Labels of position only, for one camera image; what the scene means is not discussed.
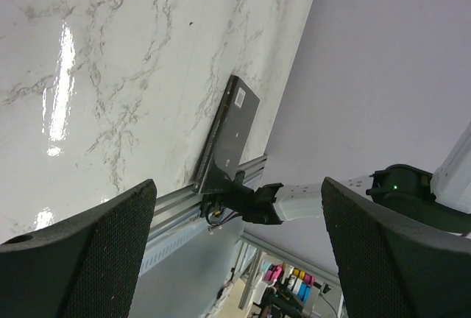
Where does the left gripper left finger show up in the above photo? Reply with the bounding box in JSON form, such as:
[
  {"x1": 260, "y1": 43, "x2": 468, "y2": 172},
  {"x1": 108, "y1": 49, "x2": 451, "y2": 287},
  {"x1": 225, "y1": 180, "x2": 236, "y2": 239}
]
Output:
[{"x1": 1, "y1": 179, "x2": 157, "y2": 317}]

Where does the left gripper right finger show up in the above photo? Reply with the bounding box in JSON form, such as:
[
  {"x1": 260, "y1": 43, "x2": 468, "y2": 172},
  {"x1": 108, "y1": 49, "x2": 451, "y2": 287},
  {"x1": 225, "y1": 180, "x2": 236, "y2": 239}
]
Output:
[{"x1": 321, "y1": 177, "x2": 470, "y2": 317}]

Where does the black book with barcode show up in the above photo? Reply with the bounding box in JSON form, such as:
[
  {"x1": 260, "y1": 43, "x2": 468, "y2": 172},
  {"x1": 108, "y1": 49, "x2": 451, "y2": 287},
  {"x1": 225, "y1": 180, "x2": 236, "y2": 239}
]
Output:
[{"x1": 193, "y1": 75, "x2": 260, "y2": 194}]

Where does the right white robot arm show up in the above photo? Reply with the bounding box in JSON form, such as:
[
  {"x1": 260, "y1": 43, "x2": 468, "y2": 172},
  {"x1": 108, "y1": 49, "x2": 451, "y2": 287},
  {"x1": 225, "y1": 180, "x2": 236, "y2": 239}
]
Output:
[{"x1": 252, "y1": 129, "x2": 470, "y2": 239}]

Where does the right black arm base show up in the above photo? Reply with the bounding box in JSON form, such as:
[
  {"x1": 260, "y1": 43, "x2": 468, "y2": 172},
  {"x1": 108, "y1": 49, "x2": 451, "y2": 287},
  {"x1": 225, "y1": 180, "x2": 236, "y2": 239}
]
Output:
[{"x1": 200, "y1": 171, "x2": 255, "y2": 226}]

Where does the colourful background shelf clutter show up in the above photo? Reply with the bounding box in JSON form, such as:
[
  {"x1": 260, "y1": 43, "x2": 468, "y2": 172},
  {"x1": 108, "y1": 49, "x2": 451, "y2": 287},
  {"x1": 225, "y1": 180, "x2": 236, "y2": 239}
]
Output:
[{"x1": 216, "y1": 251, "x2": 343, "y2": 318}]

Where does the white slotted cable duct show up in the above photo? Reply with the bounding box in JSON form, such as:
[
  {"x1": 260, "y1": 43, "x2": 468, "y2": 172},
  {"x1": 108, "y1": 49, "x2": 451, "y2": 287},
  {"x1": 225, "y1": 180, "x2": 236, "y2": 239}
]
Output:
[{"x1": 139, "y1": 218, "x2": 247, "y2": 277}]

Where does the aluminium rail frame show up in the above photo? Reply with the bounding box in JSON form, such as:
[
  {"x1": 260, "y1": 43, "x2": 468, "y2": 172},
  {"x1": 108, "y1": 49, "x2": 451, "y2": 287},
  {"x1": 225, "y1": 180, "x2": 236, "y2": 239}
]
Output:
[{"x1": 146, "y1": 152, "x2": 269, "y2": 245}]

